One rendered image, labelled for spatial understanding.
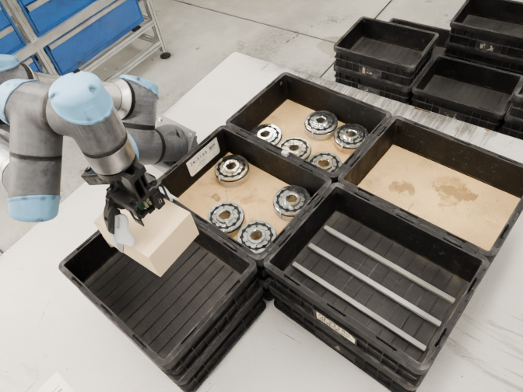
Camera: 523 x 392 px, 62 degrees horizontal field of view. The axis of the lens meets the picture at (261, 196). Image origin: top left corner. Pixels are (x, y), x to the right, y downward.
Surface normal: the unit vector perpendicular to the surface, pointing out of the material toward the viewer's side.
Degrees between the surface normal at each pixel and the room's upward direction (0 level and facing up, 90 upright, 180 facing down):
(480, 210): 0
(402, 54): 0
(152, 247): 0
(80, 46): 90
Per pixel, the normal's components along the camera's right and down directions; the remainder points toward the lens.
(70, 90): -0.12, -0.62
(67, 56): 0.81, 0.39
